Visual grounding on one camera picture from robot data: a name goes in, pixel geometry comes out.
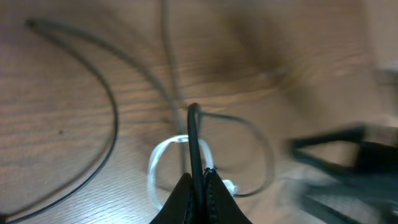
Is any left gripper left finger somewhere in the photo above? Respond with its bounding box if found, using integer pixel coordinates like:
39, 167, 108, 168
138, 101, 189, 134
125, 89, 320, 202
150, 173, 195, 224

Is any white USB cable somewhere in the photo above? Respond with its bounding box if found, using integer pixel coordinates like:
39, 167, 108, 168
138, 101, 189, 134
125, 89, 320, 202
147, 134, 239, 212

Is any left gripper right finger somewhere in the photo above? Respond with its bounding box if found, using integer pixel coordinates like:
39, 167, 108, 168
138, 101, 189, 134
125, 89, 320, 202
204, 168, 252, 224

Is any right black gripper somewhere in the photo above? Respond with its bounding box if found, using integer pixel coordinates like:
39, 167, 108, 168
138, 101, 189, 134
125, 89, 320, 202
288, 124, 397, 223

